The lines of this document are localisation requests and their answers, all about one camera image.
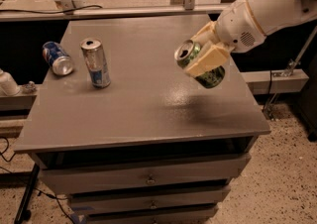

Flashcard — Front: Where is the grey drawer cabinet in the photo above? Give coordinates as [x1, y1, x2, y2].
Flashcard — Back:
[16, 16, 269, 224]

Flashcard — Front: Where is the metal frame rail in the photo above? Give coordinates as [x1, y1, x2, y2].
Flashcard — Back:
[0, 3, 229, 22]

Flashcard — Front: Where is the black stand leg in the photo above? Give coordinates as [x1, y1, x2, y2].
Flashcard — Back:
[14, 165, 40, 224]

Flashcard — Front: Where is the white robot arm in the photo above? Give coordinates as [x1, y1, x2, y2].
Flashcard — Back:
[184, 0, 317, 77]

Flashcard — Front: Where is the tall silver blue can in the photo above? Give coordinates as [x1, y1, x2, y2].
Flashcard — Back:
[80, 38, 111, 88]

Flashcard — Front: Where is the green soda can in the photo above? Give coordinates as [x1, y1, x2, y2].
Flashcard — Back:
[174, 40, 229, 88]

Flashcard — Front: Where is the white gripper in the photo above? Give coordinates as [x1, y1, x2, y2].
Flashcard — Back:
[184, 0, 265, 77]

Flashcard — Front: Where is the black cable on rail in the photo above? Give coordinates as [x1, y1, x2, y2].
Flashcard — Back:
[0, 4, 104, 15]

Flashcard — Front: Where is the blue soda can lying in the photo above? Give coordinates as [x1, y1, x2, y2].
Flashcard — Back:
[42, 42, 73, 76]

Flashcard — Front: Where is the top drawer knob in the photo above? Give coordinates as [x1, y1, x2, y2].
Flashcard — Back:
[147, 175, 156, 185]

